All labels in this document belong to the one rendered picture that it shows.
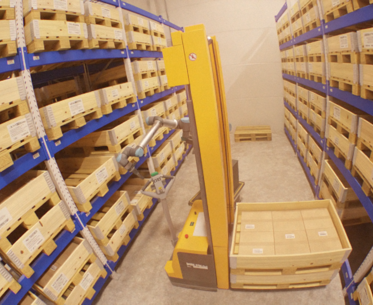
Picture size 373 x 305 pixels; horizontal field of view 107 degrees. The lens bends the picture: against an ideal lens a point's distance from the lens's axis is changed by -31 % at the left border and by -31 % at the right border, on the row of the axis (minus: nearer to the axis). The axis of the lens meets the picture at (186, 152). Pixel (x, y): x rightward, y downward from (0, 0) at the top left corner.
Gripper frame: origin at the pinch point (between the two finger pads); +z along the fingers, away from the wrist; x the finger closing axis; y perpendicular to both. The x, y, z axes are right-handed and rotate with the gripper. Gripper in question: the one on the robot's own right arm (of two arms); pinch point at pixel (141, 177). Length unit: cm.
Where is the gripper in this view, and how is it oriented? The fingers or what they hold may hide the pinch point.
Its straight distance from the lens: 217.4
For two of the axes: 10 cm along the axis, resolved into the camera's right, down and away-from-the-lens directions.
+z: 6.7, 6.6, 3.3
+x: 4.5, 0.0, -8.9
